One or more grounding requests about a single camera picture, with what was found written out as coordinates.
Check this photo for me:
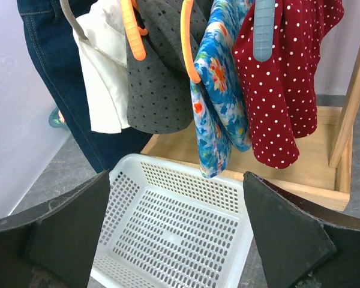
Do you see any orange hanger of grey skirt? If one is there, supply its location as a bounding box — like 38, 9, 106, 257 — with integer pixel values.
120, 0, 148, 61

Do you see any wooden clothes rack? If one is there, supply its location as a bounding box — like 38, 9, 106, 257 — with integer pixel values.
142, 47, 360, 211

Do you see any blue-grey hanger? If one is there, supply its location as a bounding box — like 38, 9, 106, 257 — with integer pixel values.
253, 0, 275, 62

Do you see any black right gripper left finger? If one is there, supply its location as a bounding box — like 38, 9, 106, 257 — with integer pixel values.
0, 171, 110, 287

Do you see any white pleated skirt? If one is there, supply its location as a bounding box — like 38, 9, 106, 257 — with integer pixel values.
73, 1, 129, 134

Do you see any teal basket with floral cloth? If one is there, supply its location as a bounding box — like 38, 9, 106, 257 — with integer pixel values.
49, 107, 70, 132

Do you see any orange hanger of floral skirt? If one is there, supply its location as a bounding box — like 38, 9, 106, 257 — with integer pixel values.
180, 0, 201, 84

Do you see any red polka dot skirt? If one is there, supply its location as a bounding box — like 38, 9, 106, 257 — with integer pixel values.
233, 1, 344, 169

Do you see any dark blue denim skirt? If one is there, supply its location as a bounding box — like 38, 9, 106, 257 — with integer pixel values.
17, 0, 152, 173

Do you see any blue floral skirt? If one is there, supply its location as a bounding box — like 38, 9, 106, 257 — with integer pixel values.
190, 1, 252, 178

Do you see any grey dotted skirt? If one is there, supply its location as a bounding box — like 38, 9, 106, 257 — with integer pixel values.
127, 1, 193, 134

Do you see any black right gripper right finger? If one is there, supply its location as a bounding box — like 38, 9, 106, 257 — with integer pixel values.
243, 172, 360, 287

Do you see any white plastic laundry basket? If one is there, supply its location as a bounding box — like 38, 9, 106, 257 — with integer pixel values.
91, 154, 253, 287

